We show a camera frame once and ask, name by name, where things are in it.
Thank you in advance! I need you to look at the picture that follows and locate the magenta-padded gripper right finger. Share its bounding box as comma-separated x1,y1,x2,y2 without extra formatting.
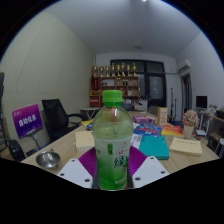
127,145,170,190

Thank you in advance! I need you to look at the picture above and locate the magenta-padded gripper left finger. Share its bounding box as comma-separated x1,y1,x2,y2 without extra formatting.
56,146,99,190

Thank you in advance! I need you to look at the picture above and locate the green drink bottle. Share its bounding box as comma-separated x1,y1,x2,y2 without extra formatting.
91,89,134,191

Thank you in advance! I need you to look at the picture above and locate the white printed paper booklet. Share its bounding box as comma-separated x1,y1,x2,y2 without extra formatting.
129,132,144,149

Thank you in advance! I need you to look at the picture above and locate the teal book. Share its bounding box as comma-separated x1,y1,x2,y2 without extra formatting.
138,134,170,161

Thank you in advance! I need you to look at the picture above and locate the cream yellow book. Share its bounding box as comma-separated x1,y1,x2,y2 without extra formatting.
74,130,96,152

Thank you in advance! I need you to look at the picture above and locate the blue package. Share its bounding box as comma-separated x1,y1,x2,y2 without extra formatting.
133,123,163,137

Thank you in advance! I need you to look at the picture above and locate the small steel cup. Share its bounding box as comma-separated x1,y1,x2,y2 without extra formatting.
35,148,62,169

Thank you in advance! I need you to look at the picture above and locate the pink box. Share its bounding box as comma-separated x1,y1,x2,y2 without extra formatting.
132,114,156,125

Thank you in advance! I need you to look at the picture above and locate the orange red book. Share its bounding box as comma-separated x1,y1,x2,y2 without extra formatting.
161,124,185,138

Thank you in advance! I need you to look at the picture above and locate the upright orange carton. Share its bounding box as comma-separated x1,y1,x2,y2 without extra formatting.
156,106,169,127

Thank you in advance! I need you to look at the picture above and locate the beige notebook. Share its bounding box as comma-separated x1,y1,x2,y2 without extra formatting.
168,136,203,158

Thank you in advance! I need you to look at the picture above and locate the small round side table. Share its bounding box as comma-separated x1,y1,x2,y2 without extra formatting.
79,106,101,121

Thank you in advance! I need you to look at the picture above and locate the black office chair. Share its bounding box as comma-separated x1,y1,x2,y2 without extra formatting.
41,98,83,141

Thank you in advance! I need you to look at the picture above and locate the vase with pink flowers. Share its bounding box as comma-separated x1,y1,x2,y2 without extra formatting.
181,109,200,140

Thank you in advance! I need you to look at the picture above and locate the purple sign board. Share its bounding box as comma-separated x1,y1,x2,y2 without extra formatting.
11,103,44,140

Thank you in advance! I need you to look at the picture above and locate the black framed glass door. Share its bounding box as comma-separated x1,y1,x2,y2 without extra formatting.
110,59,167,109

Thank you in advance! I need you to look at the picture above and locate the wooden shelf unit with trophies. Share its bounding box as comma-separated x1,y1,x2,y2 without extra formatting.
88,62,140,108

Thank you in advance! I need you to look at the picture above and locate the black computer monitor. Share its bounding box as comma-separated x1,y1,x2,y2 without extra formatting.
195,95,208,109

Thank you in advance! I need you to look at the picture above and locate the silver ribbed suitcase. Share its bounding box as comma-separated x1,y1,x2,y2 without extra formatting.
0,116,9,154

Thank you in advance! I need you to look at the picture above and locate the white air conditioner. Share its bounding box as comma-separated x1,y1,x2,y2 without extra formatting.
177,59,192,73

